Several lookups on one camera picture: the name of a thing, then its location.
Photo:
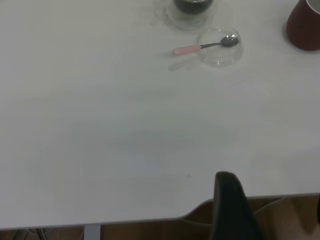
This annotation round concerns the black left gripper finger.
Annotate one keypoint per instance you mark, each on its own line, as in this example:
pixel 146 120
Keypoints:
pixel 230 212

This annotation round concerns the red ceramic mug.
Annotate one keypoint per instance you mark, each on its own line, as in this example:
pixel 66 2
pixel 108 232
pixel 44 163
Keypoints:
pixel 303 30

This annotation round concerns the clear glass lid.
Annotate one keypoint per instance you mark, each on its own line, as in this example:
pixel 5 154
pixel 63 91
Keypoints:
pixel 220 58

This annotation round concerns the clear glass cup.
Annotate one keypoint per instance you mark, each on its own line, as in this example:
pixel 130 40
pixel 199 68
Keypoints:
pixel 172 17

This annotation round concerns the dark coffee beans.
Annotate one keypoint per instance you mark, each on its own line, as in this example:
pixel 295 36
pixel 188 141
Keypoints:
pixel 190 6

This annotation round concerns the grey metal table leg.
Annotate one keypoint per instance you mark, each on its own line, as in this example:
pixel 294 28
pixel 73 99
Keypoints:
pixel 92 232

